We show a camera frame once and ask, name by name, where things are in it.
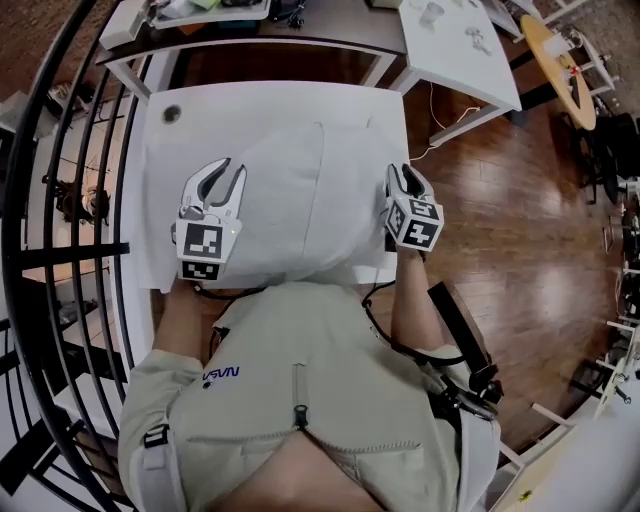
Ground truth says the clear glass cup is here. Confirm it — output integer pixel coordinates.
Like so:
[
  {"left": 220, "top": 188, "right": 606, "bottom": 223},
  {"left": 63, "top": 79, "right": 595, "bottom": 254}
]
[{"left": 418, "top": 1, "right": 445, "bottom": 30}]

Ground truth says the black metal railing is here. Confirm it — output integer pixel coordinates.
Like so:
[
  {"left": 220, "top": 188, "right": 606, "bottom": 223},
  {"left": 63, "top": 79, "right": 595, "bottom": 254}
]
[{"left": 0, "top": 0, "right": 166, "bottom": 512}]

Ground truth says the black desk lamp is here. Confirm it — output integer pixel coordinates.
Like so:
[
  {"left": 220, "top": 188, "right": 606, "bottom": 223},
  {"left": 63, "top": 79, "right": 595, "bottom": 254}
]
[{"left": 268, "top": 0, "right": 307, "bottom": 27}]

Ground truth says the person's right forearm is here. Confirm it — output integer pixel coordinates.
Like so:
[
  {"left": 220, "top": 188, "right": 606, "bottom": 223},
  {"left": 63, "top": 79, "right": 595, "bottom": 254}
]
[{"left": 388, "top": 247, "right": 447, "bottom": 355}]

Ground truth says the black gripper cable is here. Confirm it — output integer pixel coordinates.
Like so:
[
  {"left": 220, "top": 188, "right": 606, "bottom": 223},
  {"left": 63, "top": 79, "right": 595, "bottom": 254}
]
[
  {"left": 359, "top": 267, "right": 467, "bottom": 367},
  {"left": 191, "top": 281, "right": 270, "bottom": 302}
]

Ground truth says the black office chair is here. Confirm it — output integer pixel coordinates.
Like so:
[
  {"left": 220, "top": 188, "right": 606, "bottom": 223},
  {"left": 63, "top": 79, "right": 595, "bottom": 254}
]
[{"left": 578, "top": 112, "right": 640, "bottom": 205}]

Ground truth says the white power cable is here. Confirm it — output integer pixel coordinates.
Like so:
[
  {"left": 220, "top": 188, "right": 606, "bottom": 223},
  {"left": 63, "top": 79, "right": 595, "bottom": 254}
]
[{"left": 408, "top": 81, "right": 482, "bottom": 162}]

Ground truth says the small white gadget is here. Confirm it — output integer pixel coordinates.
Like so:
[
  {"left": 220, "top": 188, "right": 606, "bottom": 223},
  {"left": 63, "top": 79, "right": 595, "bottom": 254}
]
[{"left": 463, "top": 24, "right": 495, "bottom": 57}]

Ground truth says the white pillowcase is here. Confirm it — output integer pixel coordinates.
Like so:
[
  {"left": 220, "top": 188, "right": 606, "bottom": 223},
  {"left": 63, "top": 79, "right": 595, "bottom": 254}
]
[{"left": 302, "top": 119, "right": 407, "bottom": 281}]

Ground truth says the dark top white frame table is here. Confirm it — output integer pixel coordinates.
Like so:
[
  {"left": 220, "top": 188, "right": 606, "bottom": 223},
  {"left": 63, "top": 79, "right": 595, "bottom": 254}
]
[{"left": 94, "top": 0, "right": 410, "bottom": 101}]

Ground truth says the white cloth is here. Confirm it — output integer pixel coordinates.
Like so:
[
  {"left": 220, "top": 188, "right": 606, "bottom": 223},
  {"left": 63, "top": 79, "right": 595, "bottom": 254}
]
[{"left": 219, "top": 123, "right": 325, "bottom": 284}]

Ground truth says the white rectangular box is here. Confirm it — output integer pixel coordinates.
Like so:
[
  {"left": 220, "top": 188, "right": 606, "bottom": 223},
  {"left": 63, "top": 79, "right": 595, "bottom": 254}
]
[{"left": 98, "top": 0, "right": 152, "bottom": 51}]

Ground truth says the grey shoulder strap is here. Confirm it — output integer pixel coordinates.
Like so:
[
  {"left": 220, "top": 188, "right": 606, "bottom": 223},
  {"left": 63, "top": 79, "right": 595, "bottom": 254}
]
[
  {"left": 462, "top": 412, "right": 502, "bottom": 512},
  {"left": 141, "top": 423, "right": 177, "bottom": 512}
]

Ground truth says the white plastic tray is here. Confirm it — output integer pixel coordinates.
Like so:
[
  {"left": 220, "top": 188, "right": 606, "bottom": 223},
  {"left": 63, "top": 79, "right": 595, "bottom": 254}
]
[{"left": 148, "top": 0, "right": 272, "bottom": 31}]

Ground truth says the person's beige vest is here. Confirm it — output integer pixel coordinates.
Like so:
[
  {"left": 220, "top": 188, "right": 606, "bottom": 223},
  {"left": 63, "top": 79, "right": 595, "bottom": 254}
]
[{"left": 117, "top": 281, "right": 502, "bottom": 512}]

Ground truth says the person's left forearm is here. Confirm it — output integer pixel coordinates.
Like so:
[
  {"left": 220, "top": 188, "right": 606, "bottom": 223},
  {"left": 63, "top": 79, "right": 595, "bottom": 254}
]
[{"left": 151, "top": 277, "right": 222, "bottom": 367}]

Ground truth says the round wooden table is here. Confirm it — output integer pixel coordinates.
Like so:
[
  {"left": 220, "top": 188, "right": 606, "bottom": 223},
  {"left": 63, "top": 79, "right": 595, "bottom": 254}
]
[{"left": 519, "top": 13, "right": 599, "bottom": 133}]

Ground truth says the person's bare chest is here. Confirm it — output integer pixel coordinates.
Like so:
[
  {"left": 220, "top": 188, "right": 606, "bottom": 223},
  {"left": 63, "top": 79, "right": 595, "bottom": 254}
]
[{"left": 223, "top": 432, "right": 387, "bottom": 512}]

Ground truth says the white side table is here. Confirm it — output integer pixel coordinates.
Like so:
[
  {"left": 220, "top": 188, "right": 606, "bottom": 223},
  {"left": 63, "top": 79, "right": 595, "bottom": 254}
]
[{"left": 396, "top": 0, "right": 524, "bottom": 147}]

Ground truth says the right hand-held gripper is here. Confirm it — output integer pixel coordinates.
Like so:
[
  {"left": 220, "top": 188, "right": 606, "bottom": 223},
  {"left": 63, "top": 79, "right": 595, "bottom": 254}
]
[{"left": 383, "top": 162, "right": 446, "bottom": 252}]

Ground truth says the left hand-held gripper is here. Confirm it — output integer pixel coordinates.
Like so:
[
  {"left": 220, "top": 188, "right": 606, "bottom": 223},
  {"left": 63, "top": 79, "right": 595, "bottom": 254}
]
[{"left": 172, "top": 157, "right": 249, "bottom": 283}]

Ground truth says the white upright container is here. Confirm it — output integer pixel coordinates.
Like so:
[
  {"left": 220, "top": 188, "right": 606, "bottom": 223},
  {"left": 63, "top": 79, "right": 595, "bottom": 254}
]
[{"left": 543, "top": 32, "right": 572, "bottom": 57}]

